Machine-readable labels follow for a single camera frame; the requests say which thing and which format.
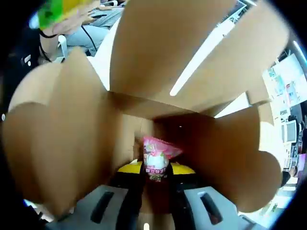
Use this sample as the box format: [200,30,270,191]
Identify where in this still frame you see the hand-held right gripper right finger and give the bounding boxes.
[167,163,255,230]

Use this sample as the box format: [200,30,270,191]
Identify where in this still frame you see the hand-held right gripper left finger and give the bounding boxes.
[45,160,147,230]

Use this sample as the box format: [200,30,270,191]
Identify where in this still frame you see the pink snack packet item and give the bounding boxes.
[141,135,184,184]

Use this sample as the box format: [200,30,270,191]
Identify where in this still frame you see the brown paper box with handle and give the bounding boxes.
[2,0,291,217]

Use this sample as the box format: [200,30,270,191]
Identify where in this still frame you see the white chair armrest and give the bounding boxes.
[57,34,70,61]

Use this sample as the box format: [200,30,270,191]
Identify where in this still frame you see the white computer monitor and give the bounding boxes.
[281,119,298,144]

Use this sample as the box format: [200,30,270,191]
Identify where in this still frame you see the white display board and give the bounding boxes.
[262,53,307,109]

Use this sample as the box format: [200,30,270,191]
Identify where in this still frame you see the black cable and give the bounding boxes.
[81,24,98,53]

